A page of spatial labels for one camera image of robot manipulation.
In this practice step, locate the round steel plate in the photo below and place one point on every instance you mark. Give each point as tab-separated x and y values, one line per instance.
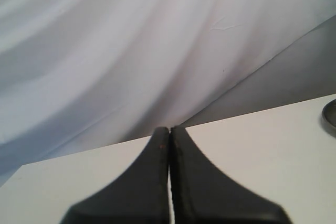
329	114

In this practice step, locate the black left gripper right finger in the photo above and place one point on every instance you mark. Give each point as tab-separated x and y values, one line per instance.
202	193

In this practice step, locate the white backdrop cloth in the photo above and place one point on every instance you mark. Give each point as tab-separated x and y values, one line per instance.
83	74

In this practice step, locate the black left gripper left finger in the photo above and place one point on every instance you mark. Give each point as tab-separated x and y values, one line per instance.
138	195

